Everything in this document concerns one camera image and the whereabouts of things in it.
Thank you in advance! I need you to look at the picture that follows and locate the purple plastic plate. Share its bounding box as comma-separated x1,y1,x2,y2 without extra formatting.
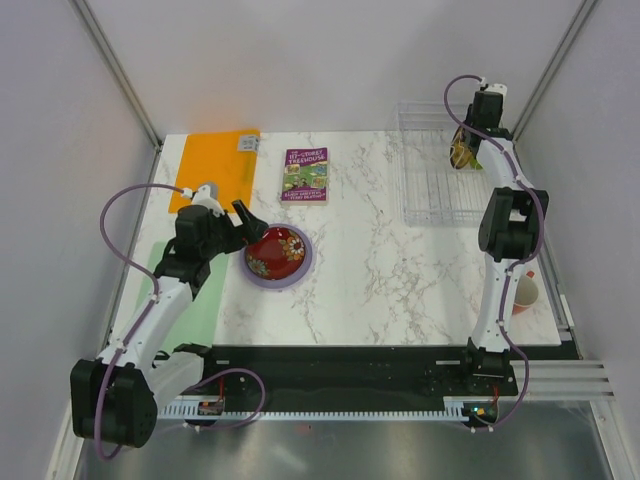
240,223,315,290

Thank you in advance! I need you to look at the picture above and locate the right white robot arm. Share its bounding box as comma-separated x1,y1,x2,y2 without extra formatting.
457,84,549,394

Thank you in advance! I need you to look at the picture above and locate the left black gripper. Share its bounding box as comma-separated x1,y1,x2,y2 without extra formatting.
200,200,267,259

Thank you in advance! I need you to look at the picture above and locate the green clipboard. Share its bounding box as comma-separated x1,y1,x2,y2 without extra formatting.
134,240,229,353

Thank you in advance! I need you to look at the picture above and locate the yellow brown patterned plate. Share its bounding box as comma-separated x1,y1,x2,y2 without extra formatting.
449,127,477,170

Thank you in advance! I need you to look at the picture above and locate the red floral plate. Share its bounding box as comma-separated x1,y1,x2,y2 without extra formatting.
244,226,307,281

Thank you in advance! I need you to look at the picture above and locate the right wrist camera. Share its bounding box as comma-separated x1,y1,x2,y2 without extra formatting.
479,83,508,97

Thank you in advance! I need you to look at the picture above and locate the orange cutting mat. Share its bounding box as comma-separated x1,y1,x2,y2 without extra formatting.
175,129,261,211

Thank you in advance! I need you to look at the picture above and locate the lime green plate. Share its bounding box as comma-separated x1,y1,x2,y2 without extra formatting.
470,158,483,170

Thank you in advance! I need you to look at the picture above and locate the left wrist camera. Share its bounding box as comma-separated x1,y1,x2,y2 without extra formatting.
181,182,225,217

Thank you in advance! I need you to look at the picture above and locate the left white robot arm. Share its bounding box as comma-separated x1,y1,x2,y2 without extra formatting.
70,200,269,448

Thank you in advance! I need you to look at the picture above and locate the white slotted cable duct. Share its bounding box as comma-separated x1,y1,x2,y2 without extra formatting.
158,396,499,423

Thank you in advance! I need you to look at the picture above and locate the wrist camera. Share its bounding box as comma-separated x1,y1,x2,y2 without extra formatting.
479,83,508,97
181,182,225,217

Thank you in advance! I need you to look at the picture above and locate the purple treehouse book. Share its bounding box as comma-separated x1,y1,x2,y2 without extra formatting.
280,147,329,206

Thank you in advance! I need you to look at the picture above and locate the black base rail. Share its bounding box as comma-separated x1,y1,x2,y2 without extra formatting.
164,342,521,414

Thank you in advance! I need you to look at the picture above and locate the orange paper cup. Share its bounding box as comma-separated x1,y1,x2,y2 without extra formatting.
512,270,539,315

